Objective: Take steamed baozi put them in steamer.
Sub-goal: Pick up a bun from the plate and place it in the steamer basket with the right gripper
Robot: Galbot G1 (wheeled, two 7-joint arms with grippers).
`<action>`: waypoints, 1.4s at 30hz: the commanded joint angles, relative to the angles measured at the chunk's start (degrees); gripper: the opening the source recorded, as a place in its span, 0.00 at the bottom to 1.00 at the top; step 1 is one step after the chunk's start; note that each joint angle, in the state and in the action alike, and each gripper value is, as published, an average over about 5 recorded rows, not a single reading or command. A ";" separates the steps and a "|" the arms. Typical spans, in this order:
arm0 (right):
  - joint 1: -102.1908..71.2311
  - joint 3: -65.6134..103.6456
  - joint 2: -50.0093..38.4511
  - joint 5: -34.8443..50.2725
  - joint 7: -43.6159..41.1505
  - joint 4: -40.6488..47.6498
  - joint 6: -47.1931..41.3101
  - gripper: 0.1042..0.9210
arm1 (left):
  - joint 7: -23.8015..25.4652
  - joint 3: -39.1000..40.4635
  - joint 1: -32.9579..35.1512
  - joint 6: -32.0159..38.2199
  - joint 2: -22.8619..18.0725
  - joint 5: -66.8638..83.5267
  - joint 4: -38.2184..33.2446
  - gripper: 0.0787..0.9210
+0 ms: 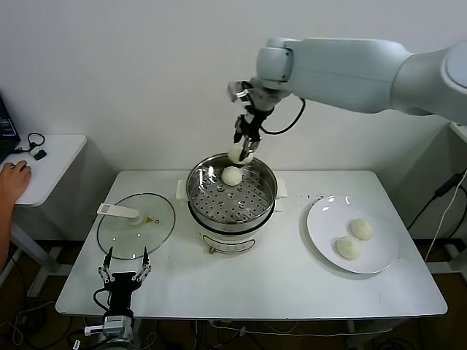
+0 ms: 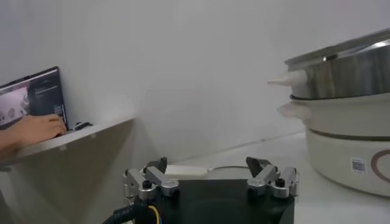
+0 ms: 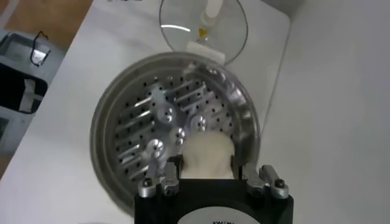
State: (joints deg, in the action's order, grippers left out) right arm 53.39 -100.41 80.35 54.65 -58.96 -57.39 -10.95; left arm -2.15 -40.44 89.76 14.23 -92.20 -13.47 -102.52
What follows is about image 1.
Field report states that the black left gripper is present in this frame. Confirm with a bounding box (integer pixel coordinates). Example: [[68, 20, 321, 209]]
[[96, 246, 153, 312]]

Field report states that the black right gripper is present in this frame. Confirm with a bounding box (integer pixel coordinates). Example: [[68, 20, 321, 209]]
[[233, 106, 273, 163]]

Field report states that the white steamed baozi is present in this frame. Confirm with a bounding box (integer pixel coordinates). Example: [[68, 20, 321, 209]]
[[350, 217, 375, 241], [335, 236, 362, 261], [228, 142, 254, 165], [221, 166, 242, 187]]

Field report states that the person's forearm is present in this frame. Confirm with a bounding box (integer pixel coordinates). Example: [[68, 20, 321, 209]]
[[0, 198, 18, 279]]

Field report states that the stainless steel steamer basket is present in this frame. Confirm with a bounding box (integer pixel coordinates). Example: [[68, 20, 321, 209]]
[[176, 153, 289, 226]]

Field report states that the person's hand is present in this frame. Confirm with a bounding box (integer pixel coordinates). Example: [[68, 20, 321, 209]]
[[0, 160, 34, 205]]

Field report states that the white electric cooking pot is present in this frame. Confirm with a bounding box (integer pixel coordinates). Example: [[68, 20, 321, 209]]
[[188, 198, 284, 258]]

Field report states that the white round plate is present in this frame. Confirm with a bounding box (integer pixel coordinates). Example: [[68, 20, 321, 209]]
[[306, 195, 398, 275]]

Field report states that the white side table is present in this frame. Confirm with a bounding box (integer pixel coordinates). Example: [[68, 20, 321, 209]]
[[0, 135, 88, 299]]

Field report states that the black laptop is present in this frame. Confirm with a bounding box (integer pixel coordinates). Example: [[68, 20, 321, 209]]
[[0, 94, 21, 163]]

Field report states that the glass lid white handle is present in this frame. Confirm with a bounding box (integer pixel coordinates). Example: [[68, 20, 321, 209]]
[[96, 192, 176, 261]]

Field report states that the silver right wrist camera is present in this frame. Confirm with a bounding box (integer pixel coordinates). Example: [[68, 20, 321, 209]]
[[226, 80, 253, 105]]

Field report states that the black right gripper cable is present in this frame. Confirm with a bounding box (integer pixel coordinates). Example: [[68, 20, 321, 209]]
[[260, 97, 306, 136]]

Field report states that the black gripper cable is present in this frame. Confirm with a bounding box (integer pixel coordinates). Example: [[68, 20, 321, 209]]
[[260, 97, 306, 136], [93, 287, 112, 311]]

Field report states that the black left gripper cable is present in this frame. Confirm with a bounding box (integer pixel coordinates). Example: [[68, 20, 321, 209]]
[[93, 287, 112, 311]]

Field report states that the white cable under table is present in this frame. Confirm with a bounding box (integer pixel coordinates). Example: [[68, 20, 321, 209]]
[[209, 320, 395, 335]]

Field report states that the black earphone cable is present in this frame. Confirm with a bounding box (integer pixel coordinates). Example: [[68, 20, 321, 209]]
[[9, 133, 46, 156]]

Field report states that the black power cable with adapter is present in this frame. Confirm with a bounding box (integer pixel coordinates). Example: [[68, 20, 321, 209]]
[[406, 168, 467, 230]]

